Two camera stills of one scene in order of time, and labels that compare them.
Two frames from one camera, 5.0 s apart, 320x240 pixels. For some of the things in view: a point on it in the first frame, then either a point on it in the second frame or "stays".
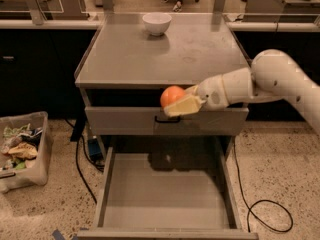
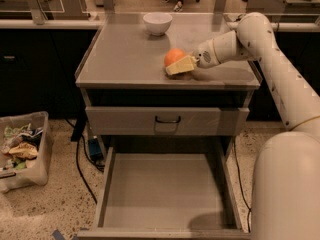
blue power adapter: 95,149 stays
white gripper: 211,92 -> 204,55
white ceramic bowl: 157,23 stays
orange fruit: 170,94 -> 173,55
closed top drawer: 152,121 stays
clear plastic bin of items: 25,149 stays
